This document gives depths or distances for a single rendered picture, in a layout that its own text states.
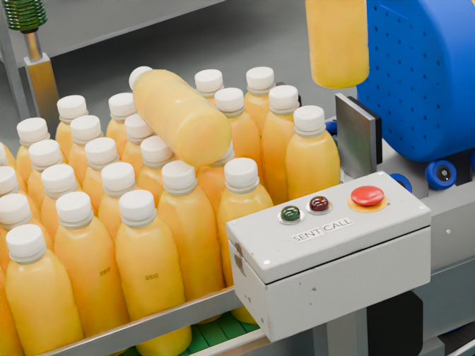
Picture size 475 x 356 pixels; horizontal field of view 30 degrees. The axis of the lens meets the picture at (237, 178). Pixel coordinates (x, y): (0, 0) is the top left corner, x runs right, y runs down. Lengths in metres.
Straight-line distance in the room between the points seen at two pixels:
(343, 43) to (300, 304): 0.32
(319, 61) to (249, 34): 3.30
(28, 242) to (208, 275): 0.24
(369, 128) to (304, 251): 0.38
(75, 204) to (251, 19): 3.60
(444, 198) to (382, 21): 0.27
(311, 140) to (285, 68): 2.85
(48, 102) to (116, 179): 0.46
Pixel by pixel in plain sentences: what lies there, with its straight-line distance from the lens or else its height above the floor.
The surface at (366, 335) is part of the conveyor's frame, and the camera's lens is 1.19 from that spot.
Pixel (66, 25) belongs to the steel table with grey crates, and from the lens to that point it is 3.99.
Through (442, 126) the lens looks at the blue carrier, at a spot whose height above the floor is 1.05.
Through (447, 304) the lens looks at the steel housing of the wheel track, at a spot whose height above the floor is 0.71.
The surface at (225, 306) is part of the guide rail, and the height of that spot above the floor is 0.96.
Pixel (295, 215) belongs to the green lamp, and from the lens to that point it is 0.95.
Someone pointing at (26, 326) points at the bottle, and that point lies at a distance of 1.03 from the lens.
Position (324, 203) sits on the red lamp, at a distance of 0.96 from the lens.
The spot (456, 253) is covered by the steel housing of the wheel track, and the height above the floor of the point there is 0.84.
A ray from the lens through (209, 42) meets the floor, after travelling 4.35.
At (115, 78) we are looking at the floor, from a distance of 4.11.
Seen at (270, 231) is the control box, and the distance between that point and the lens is 0.94.
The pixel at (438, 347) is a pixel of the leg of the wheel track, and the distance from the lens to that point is 1.50.
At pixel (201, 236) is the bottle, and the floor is 1.03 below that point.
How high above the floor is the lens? 1.64
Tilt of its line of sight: 31 degrees down
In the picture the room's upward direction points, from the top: 7 degrees counter-clockwise
